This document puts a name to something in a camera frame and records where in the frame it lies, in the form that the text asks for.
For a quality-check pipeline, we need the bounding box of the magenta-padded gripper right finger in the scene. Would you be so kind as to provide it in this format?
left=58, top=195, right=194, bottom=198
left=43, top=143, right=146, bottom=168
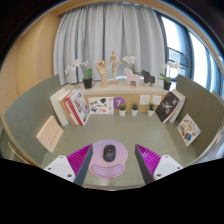
left=134, top=143, right=184, bottom=185

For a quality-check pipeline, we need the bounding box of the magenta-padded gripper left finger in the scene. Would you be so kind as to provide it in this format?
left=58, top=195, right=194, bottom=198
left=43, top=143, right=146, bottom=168
left=43, top=143, right=94, bottom=187

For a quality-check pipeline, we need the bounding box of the black computer mouse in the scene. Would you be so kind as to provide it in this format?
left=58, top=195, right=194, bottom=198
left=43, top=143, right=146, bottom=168
left=102, top=144, right=117, bottom=163

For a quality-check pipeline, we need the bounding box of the purple mouse pad with wrist rest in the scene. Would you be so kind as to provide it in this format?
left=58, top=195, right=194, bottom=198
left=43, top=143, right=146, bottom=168
left=88, top=139, right=129, bottom=179

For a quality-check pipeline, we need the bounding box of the pale pink card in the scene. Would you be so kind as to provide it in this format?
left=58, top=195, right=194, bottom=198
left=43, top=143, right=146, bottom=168
left=35, top=115, right=64, bottom=154

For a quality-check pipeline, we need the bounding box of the illustrated food sticker card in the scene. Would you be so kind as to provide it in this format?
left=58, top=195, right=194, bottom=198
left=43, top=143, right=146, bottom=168
left=176, top=113, right=202, bottom=147

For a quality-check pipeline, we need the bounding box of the small plant in white pot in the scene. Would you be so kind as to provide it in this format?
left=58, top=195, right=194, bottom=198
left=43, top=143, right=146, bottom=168
left=118, top=103, right=128, bottom=117
left=130, top=103, right=139, bottom=117
left=147, top=102, right=156, bottom=117

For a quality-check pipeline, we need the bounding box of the dark cover book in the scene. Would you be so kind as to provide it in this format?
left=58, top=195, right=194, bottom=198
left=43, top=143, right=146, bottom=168
left=154, top=90, right=181, bottom=124

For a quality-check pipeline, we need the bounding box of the red-spined photo book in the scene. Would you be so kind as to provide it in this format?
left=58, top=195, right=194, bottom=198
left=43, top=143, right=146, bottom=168
left=64, top=88, right=91, bottom=127

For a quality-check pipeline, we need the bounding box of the white book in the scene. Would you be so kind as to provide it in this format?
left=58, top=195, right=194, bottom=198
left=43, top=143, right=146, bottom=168
left=49, top=88, right=73, bottom=127

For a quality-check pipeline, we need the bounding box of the white sticker picture card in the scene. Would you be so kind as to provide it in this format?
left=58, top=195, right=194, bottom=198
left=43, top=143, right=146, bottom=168
left=87, top=96, right=115, bottom=115

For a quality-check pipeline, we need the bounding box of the grey-green desk divider panel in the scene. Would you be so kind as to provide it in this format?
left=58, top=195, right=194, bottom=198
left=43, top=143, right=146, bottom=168
left=175, top=73, right=224, bottom=158
left=3, top=73, right=63, bottom=166

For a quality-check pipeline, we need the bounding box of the round purple number sign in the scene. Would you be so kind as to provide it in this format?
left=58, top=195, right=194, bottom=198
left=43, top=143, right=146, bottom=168
left=113, top=96, right=127, bottom=110

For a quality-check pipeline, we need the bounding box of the white orchid in black pot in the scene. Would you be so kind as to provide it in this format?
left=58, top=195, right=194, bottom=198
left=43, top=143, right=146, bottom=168
left=63, top=59, right=94, bottom=90
left=157, top=60, right=184, bottom=91

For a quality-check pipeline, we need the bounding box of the dark wooden horse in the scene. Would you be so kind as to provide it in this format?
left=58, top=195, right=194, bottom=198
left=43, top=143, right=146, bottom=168
left=140, top=69, right=156, bottom=85

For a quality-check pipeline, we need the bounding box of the pink wooden horse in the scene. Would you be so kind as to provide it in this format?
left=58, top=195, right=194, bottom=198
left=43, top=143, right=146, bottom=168
left=123, top=68, right=141, bottom=88

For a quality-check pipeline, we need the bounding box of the wooden hand model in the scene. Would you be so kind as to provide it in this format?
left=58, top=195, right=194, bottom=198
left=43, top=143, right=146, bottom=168
left=95, top=58, right=109, bottom=89

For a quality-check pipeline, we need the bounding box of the wooden mannequin figure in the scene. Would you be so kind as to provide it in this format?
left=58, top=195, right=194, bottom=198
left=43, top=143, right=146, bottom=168
left=109, top=49, right=124, bottom=85

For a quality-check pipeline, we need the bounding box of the large glass window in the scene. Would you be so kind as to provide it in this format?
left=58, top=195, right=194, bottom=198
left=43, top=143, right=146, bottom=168
left=154, top=11, right=224, bottom=101

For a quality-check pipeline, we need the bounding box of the white wall socket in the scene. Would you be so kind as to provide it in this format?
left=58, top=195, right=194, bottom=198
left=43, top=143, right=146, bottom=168
left=138, top=94, right=151, bottom=106
left=151, top=95, right=163, bottom=106

